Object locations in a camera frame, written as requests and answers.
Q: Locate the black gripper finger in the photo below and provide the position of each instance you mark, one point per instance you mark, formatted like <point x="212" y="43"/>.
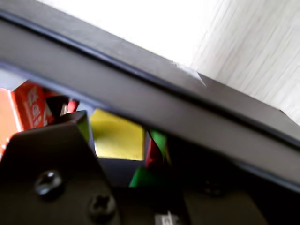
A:
<point x="51" y="168"/>
<point x="211" y="206"/>

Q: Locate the yellow wooden cube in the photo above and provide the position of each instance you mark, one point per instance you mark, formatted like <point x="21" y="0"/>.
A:
<point x="117" y="138"/>

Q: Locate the green wooden cube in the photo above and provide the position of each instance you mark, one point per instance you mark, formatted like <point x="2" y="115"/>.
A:
<point x="140" y="177"/>

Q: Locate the red wooden cube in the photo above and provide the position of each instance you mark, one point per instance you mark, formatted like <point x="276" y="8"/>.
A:
<point x="152" y="155"/>

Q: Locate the black cardboard box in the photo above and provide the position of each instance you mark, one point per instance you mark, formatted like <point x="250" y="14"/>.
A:
<point x="164" y="107"/>

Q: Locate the black open box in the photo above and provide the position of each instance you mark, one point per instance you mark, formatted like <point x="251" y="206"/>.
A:
<point x="70" y="29"/>

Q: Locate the orange matchbox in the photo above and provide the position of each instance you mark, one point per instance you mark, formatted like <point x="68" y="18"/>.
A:
<point x="28" y="110"/>

